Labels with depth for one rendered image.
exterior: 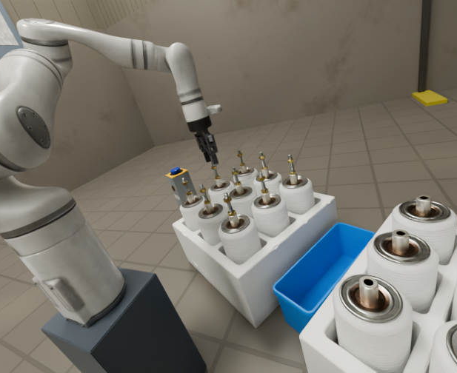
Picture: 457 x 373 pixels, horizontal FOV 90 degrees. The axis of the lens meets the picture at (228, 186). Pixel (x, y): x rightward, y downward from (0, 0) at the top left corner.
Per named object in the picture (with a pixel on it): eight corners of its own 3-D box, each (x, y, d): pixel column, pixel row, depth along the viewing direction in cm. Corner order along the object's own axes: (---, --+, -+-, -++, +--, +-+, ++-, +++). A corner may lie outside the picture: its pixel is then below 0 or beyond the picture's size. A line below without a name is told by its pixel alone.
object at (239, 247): (243, 296, 60) (223, 242, 53) (231, 271, 69) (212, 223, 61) (275, 280, 62) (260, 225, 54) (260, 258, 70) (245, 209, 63)
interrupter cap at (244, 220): (226, 238, 54) (225, 236, 54) (218, 223, 61) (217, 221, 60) (255, 226, 55) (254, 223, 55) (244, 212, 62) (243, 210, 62)
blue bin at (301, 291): (318, 352, 50) (310, 317, 45) (278, 320, 59) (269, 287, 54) (379, 267, 64) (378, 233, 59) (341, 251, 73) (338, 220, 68)
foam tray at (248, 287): (255, 329, 58) (238, 278, 51) (188, 261, 89) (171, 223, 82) (340, 243, 76) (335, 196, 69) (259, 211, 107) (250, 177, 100)
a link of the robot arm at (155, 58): (187, 51, 71) (138, 45, 66) (192, 44, 63) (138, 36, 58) (187, 76, 73) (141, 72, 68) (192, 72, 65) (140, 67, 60)
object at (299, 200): (288, 223, 82) (278, 178, 74) (317, 220, 79) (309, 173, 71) (288, 241, 73) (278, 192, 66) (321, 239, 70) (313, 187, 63)
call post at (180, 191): (198, 243, 98) (172, 178, 86) (191, 237, 104) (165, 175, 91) (212, 234, 101) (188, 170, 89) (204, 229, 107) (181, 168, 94)
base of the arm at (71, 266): (94, 331, 34) (21, 240, 27) (61, 317, 38) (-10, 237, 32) (138, 280, 41) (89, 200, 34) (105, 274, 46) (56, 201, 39)
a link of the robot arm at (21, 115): (41, 44, 41) (-16, 58, 39) (-5, 109, 23) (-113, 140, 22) (74, 93, 48) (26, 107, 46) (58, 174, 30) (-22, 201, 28)
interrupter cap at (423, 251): (421, 274, 33) (421, 270, 33) (365, 254, 39) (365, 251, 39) (436, 243, 37) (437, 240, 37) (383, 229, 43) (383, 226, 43)
